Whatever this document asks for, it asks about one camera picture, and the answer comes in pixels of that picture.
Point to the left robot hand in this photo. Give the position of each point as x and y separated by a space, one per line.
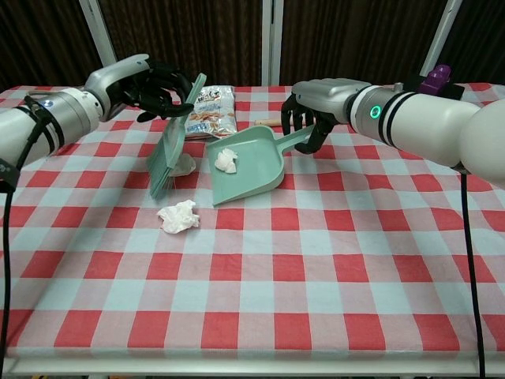
114 79

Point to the wooden stick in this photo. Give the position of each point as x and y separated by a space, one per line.
268 122

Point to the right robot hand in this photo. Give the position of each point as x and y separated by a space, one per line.
327 96

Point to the purple plastic object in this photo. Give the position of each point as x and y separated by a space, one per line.
436 81

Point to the dark brown corrugated panel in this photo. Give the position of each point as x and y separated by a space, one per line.
355 39
181 35
481 39
39 39

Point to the tissue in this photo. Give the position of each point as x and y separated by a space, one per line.
186 166
179 217
226 160

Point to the green dustpan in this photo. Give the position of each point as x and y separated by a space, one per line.
252 181

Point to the white snack bag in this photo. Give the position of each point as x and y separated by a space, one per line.
213 118

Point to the white partition post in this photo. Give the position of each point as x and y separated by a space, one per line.
100 35
272 39
442 35

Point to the green hand brush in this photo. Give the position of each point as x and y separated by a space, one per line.
173 138

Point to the red white checked tablecloth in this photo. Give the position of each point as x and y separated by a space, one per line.
252 276

